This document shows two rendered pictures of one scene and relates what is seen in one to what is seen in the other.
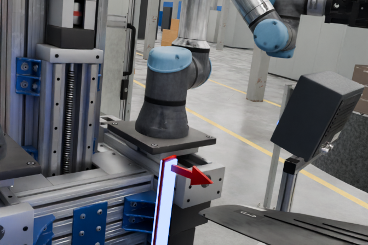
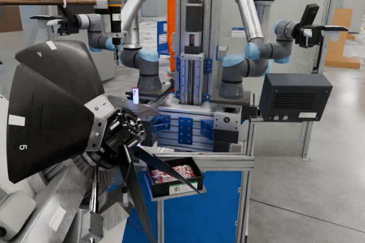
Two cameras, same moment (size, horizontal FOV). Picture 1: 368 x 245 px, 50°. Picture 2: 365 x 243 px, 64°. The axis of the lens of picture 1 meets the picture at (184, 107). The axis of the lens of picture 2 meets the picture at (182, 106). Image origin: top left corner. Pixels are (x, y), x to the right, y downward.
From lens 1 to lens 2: 1.12 m
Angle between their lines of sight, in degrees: 53
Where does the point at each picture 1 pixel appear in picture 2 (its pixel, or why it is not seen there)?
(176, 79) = (228, 70)
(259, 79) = not seen: outside the picture
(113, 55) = (304, 56)
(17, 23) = (176, 43)
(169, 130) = (225, 94)
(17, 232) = not seen: hidden behind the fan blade
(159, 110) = (222, 84)
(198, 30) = not seen: hidden behind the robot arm
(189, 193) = (216, 122)
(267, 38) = (246, 52)
